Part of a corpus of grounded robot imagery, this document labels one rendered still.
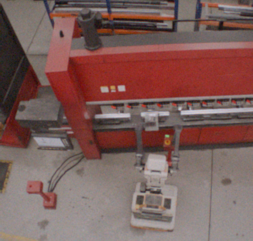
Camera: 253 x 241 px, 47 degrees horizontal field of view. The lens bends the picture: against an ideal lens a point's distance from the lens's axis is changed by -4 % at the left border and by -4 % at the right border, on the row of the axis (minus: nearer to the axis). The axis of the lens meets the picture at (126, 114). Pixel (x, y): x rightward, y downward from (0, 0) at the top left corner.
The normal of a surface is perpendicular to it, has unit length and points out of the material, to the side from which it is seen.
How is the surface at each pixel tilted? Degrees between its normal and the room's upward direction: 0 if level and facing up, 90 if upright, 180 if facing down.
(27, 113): 0
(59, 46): 0
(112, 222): 0
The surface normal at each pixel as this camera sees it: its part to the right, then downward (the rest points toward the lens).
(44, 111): -0.08, -0.52
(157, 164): -0.17, 0.27
